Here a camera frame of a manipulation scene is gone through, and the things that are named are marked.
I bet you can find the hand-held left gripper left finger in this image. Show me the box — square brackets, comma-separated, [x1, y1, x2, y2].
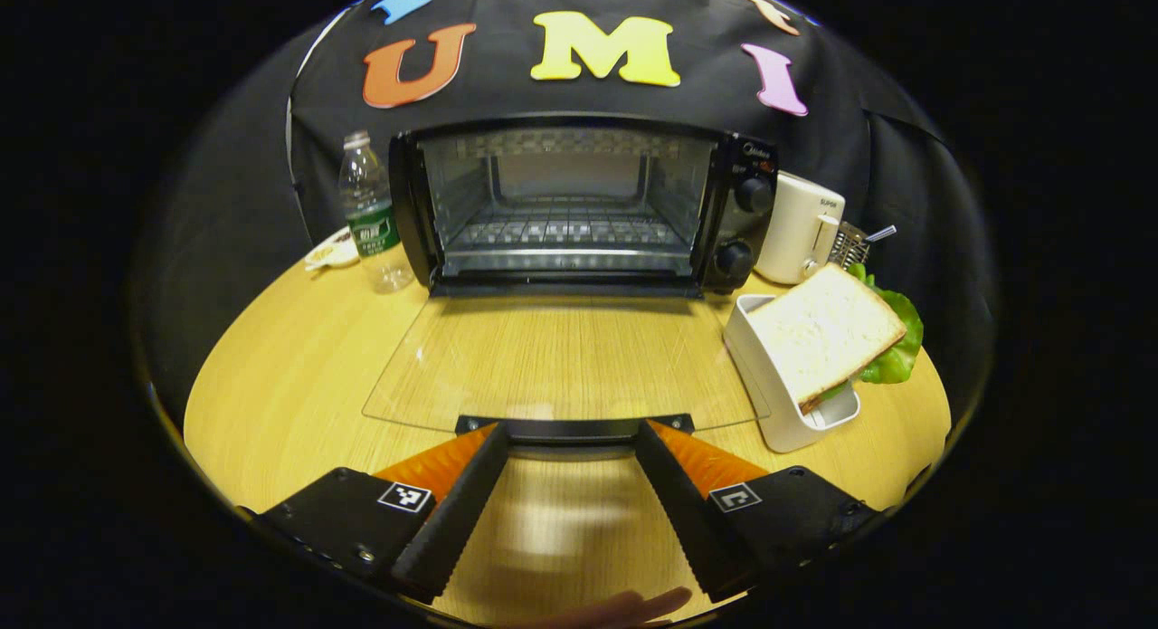
[253, 421, 512, 605]

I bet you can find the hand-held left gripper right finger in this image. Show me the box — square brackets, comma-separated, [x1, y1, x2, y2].
[633, 419, 883, 605]

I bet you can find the white bread lettuce sandwich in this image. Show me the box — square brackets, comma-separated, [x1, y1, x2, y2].
[746, 262, 925, 415]

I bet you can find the black electric oven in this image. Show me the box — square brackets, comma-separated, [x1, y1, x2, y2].
[362, 113, 779, 445]

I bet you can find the white rectangular tray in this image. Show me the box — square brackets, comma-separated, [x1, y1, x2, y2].
[722, 294, 862, 455]

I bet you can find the white divided plate with grains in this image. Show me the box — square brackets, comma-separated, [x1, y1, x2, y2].
[303, 226, 361, 272]

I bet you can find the clear water bottle green label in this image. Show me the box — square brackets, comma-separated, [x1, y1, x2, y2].
[337, 131, 417, 295]

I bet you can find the white toaster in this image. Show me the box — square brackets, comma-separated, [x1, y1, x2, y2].
[753, 170, 847, 286]

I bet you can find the black backdrop cloth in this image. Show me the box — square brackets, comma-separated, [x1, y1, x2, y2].
[136, 0, 1001, 413]

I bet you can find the wire mesh utensil holder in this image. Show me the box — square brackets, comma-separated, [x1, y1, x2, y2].
[828, 220, 871, 270]

